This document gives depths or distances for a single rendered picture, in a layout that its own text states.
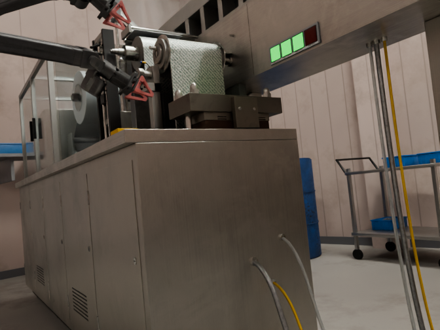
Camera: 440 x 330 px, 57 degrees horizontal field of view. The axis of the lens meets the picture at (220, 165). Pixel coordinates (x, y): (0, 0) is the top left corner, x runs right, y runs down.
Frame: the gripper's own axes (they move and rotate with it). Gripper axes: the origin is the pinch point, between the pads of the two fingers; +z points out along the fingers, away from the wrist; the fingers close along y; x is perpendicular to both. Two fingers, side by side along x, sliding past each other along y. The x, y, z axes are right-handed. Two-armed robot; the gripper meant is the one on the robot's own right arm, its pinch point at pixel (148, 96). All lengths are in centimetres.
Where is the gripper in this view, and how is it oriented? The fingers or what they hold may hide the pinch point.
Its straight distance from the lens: 152.4
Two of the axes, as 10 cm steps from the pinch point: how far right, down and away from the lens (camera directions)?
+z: 7.7, 4.7, 4.4
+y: 5.5, -1.2, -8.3
